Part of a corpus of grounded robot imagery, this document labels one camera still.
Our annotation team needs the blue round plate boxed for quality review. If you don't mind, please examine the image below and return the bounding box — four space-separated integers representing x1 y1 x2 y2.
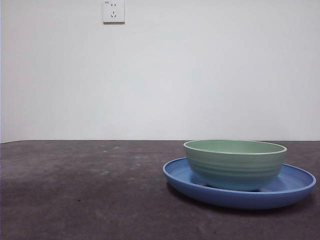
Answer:
162 156 317 210

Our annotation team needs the white wall socket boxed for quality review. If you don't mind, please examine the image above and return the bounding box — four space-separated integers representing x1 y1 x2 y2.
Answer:
103 0 126 25

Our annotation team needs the green ribbed bowl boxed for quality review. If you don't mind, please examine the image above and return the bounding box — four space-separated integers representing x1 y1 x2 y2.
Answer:
183 139 288 191

